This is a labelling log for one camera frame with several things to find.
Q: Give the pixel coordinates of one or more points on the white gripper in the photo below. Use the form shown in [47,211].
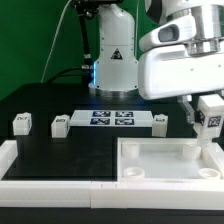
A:
[169,71]

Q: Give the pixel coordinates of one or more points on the white square tabletop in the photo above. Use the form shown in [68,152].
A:
[168,159]

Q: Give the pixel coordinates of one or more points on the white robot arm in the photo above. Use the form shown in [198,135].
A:
[115,72]

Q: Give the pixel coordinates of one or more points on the white U-shaped fence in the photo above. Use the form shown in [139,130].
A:
[203,194]

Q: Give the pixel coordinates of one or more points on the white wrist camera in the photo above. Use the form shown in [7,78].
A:
[179,30]

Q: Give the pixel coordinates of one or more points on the white marker base plate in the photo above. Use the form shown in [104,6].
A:
[111,118]

